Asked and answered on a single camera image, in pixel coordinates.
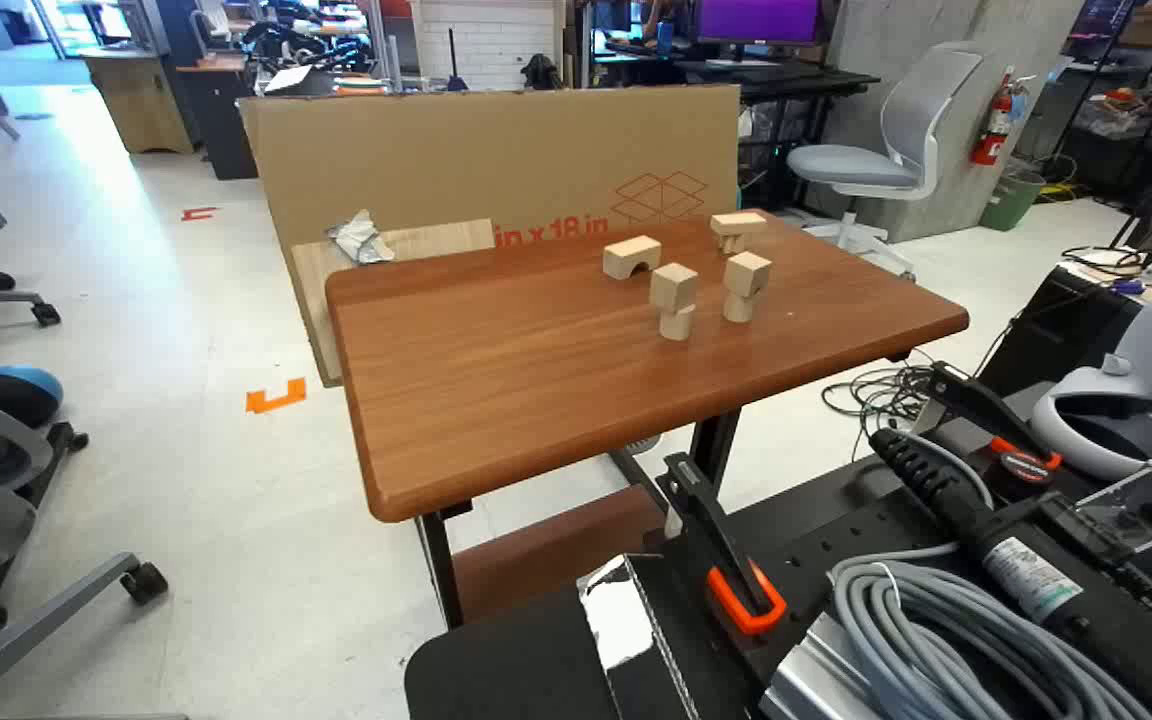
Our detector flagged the black office desk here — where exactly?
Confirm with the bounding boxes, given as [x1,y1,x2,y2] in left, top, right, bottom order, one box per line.
[590,49,883,205]

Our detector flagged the grey coiled cable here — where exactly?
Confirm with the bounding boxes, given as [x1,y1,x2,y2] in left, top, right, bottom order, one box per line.
[823,550,1152,720]

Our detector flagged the black case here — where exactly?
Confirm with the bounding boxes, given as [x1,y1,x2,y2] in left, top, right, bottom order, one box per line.
[971,262,1149,405]

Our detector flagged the light grey cable bundle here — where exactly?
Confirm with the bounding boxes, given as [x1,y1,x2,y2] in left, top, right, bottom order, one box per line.
[817,359,944,434]

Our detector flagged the clear plastic box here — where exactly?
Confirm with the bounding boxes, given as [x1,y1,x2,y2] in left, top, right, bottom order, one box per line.
[1072,457,1152,561]

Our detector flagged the silver aluminium rail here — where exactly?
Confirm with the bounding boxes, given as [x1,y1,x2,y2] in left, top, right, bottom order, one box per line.
[755,618,877,720]

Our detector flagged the computer monitor purple screen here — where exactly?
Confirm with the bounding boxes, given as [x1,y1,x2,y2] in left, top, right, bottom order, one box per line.
[690,0,826,49]

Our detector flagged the black table leg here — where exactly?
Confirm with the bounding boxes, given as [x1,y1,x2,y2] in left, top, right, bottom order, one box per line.
[683,407,747,502]

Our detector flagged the black perforated mounting platform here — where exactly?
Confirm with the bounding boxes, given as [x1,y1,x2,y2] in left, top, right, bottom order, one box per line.
[401,451,1152,720]

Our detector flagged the black ribbed cable connector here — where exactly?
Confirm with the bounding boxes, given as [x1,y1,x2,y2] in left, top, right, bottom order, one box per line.
[865,423,1088,628]

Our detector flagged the red fire extinguisher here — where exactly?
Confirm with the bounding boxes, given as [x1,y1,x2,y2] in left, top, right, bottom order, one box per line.
[968,70,1031,174]

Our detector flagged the white office chair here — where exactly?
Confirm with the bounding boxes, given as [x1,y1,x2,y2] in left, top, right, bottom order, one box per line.
[783,39,993,257]

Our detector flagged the brown wooden lower board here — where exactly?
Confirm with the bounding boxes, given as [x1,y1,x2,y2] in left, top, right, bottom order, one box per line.
[453,481,670,628]

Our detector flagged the light wooden cabinet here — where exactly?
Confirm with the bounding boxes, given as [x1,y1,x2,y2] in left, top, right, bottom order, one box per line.
[76,49,195,157]

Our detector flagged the black clamp orange handle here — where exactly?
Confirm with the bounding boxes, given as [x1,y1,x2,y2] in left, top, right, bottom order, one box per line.
[910,359,1026,466]
[650,451,792,643]

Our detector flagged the black cabinet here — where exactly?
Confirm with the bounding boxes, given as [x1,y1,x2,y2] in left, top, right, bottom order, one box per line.
[171,55,262,184]

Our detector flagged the green bin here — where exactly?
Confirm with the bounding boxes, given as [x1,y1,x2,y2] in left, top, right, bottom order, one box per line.
[977,157,1046,235]

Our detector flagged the wooden cube block with notch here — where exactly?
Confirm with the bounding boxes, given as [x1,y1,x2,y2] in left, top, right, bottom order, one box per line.
[721,248,777,306]

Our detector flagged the wooden arch block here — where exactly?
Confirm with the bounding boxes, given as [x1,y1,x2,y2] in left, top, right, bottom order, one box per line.
[599,234,668,286]

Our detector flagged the white rounded headset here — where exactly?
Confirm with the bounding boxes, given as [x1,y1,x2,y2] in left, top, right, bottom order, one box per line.
[1026,291,1152,483]

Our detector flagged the black metal shelf rack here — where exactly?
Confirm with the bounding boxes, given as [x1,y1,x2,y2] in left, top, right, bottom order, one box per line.
[1051,0,1152,244]

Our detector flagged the large cardboard sheet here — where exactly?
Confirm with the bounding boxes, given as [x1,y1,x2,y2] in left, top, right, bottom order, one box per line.
[240,85,742,273]

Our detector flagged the plain wooden cube block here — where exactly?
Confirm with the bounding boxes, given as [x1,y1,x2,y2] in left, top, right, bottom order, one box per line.
[649,262,704,318]

